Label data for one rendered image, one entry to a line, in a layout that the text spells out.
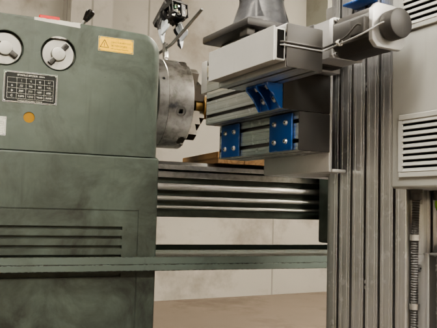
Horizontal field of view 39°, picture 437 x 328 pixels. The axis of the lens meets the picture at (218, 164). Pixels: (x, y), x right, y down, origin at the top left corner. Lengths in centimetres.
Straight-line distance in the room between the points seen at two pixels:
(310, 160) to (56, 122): 78
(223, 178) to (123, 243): 44
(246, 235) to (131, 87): 336
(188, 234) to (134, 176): 300
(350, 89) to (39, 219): 95
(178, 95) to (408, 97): 98
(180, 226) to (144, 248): 294
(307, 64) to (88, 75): 84
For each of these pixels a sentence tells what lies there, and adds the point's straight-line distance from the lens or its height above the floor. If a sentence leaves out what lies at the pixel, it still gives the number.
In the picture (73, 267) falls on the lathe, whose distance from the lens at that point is 184.
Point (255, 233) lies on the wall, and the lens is 521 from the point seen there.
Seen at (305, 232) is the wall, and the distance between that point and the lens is 551.
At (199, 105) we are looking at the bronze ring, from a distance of 225.
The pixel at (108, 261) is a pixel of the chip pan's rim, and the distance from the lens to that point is 186.
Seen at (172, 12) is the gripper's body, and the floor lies 141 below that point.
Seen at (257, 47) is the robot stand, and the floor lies 104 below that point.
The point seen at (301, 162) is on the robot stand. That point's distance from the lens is 154.
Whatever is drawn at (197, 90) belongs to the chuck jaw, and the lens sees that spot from 223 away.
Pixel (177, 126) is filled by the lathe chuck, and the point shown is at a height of 99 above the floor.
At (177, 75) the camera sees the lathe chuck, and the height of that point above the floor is 116.
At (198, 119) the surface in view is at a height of 103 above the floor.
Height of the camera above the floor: 71
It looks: 4 degrees up
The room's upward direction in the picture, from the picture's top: 1 degrees clockwise
